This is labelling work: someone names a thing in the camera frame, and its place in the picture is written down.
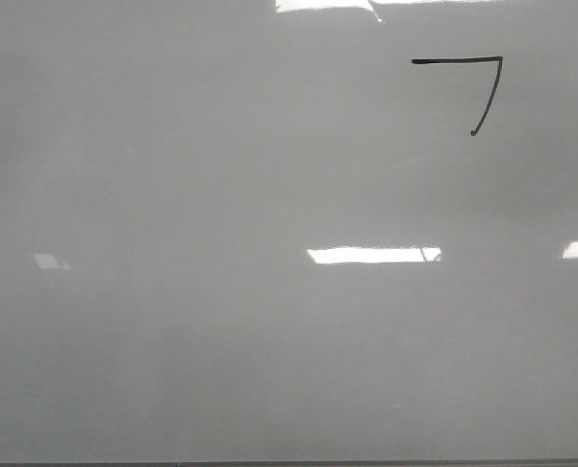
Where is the white glossy whiteboard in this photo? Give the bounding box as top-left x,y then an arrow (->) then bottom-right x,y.
0,1 -> 578,462

